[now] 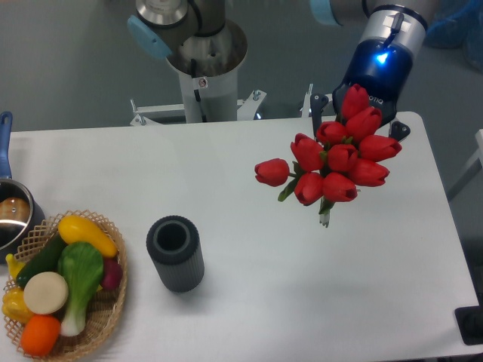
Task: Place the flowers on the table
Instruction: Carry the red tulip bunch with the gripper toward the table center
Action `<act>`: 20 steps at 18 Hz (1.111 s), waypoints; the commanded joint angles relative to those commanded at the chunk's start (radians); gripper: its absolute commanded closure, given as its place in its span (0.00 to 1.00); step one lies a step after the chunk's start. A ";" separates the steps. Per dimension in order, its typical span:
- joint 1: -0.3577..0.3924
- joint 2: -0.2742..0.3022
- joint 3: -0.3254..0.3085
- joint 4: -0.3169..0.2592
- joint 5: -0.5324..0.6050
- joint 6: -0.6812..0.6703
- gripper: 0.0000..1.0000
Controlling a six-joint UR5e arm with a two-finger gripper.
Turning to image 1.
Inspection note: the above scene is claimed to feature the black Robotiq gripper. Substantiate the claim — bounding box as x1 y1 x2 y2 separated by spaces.
310 83 411 142

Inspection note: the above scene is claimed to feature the red tulip bouquet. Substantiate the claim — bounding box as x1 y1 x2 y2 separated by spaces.
254 84 402 227

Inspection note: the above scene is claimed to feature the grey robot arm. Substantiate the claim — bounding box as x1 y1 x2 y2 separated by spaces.
128 1 438 140

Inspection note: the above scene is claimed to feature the blue plastic bag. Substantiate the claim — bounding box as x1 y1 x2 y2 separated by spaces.
425 0 482 73

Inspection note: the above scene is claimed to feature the dark grey ribbed vase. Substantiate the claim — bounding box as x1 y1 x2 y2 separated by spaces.
146 216 205 293

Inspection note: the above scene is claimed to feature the black device at edge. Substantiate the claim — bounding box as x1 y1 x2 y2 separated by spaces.
454 305 483 345

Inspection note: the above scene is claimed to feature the purple red radish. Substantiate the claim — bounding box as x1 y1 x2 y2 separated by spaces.
100 259 123 290

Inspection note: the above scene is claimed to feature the yellow squash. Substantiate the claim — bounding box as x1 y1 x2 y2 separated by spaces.
57 215 118 258

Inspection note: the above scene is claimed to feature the green bok choy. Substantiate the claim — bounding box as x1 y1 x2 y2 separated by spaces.
57 241 103 337

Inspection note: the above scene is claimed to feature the woven wicker basket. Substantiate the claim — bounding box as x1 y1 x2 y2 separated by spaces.
1 210 128 361

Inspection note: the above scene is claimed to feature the dark green cucumber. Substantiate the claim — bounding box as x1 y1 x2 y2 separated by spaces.
16 233 67 288

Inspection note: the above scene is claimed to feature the beige round bun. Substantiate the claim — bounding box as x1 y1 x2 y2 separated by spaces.
23 271 69 314

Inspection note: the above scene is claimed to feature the yellow banana tip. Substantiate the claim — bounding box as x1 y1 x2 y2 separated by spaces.
5 253 26 280

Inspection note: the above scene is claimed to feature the orange fruit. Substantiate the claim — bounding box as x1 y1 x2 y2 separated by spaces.
20 314 60 357

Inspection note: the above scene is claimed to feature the yellow bell pepper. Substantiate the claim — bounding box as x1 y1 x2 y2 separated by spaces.
2 287 34 324

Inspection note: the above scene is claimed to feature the white frame at right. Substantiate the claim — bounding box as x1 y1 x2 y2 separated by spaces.
446 129 482 202

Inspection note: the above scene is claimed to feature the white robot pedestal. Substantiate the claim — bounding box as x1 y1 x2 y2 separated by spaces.
130 69 266 126

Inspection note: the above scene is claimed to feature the blue handled saucepan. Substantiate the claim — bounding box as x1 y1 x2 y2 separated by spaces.
1 112 45 265

